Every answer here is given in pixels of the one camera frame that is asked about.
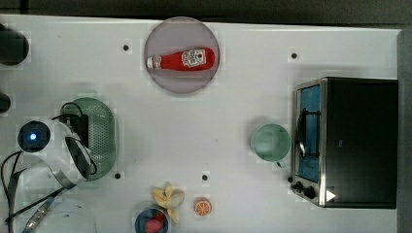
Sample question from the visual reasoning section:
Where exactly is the peeled banana toy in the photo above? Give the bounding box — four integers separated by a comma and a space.
152, 183, 186, 224

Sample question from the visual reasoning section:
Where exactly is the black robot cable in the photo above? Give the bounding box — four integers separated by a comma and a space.
0, 101, 98, 233

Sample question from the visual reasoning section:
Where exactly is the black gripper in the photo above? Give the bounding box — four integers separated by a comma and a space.
62, 115, 89, 147

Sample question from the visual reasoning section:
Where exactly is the black toaster oven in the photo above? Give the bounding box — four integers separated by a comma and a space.
289, 77, 398, 209

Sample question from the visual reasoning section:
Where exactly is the dark round pan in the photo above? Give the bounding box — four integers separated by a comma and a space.
0, 93, 11, 114

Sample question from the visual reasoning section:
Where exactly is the black round pot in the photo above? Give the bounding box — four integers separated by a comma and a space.
0, 24, 29, 66

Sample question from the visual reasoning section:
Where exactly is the red strawberry toy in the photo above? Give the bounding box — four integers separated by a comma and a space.
145, 213, 165, 233

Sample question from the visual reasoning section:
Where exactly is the red ketchup bottle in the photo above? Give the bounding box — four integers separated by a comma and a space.
146, 48, 216, 72

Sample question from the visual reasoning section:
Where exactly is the green plastic strainer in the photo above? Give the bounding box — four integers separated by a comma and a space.
60, 91, 119, 182

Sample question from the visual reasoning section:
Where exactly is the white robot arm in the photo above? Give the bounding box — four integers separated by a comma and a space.
1, 116, 97, 233

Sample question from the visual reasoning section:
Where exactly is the purple round plate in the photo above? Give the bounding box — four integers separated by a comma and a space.
143, 17, 220, 94

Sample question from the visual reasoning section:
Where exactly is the blue bowl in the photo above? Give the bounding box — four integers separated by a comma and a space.
135, 207, 171, 233

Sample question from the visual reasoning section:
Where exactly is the orange slice toy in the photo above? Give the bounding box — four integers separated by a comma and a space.
193, 197, 213, 216

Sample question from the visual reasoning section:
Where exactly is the green mug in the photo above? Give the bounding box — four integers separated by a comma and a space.
250, 123, 292, 168

